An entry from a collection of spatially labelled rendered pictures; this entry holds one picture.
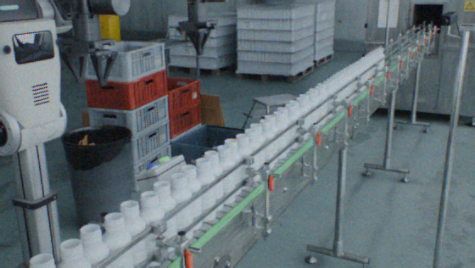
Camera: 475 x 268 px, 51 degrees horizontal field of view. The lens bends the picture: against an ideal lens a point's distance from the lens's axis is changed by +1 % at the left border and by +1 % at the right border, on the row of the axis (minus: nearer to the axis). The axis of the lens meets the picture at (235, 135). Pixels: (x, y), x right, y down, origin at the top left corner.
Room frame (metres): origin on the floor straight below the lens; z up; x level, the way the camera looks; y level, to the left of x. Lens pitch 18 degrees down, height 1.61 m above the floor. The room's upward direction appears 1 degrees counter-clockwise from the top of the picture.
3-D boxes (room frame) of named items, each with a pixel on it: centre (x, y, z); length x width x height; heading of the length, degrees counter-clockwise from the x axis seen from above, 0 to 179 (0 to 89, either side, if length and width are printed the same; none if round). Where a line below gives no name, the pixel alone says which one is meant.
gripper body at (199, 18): (1.49, 0.11, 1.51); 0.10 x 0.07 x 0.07; 63
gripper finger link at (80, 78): (1.10, 0.33, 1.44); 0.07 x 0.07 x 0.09; 63
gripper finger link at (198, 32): (1.50, 0.11, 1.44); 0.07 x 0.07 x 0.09; 63
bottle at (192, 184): (1.16, 0.12, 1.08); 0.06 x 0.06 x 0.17
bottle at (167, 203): (1.05, 0.17, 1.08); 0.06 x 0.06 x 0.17
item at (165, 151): (3.99, 0.87, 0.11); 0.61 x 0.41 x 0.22; 159
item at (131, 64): (3.99, 0.87, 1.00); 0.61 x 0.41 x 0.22; 161
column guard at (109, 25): (11.40, 2.81, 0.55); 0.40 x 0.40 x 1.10; 63
